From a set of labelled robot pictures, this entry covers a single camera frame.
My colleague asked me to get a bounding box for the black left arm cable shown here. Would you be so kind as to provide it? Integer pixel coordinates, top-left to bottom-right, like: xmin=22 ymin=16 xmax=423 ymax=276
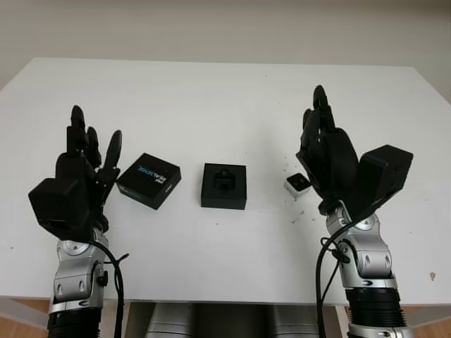
xmin=87 ymin=240 xmax=130 ymax=338

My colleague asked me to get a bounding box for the small silver depth camera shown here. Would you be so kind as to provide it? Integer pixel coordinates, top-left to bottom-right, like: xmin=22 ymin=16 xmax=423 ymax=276
xmin=283 ymin=173 xmax=311 ymax=199

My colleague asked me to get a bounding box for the black RealSense box lid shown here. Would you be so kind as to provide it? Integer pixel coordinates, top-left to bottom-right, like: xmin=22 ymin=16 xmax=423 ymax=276
xmin=116 ymin=151 xmax=183 ymax=211

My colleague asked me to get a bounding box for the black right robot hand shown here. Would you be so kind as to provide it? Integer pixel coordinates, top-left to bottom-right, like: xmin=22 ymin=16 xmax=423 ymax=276
xmin=295 ymin=84 xmax=362 ymax=214

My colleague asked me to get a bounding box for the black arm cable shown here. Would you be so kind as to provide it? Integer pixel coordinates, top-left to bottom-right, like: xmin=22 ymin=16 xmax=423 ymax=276
xmin=314 ymin=210 xmax=359 ymax=338
xmin=87 ymin=240 xmax=130 ymax=338

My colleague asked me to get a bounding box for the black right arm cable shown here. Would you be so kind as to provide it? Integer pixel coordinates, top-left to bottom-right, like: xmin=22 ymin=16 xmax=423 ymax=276
xmin=314 ymin=210 xmax=359 ymax=338

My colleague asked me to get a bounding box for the dark grey robot waist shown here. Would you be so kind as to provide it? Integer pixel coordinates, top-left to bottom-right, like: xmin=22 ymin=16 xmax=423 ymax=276
xmin=192 ymin=301 xmax=273 ymax=338

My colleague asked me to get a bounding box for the black camera box base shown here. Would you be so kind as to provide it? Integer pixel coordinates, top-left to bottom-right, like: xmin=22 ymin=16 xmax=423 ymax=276
xmin=198 ymin=162 xmax=247 ymax=211

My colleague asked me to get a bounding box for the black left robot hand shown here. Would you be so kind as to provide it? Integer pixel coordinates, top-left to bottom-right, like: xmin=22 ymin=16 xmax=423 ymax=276
xmin=55 ymin=104 xmax=124 ymax=234

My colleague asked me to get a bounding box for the white table leg brace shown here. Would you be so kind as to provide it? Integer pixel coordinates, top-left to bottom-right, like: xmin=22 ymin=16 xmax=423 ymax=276
xmin=0 ymin=294 xmax=51 ymax=327

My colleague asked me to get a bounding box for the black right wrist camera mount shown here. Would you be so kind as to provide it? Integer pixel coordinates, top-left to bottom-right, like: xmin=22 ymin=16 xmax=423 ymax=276
xmin=351 ymin=144 xmax=414 ymax=222

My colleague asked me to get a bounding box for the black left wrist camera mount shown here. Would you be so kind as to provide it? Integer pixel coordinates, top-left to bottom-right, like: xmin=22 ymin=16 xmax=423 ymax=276
xmin=27 ymin=177 xmax=98 ymax=244

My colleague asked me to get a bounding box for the grey right robot thigh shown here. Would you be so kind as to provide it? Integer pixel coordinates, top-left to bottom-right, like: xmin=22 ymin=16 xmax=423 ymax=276
xmin=271 ymin=301 xmax=319 ymax=338

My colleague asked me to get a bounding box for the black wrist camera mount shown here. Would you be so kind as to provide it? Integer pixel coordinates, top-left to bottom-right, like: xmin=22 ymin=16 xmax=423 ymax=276
xmin=27 ymin=177 xmax=98 ymax=244
xmin=351 ymin=144 xmax=414 ymax=222

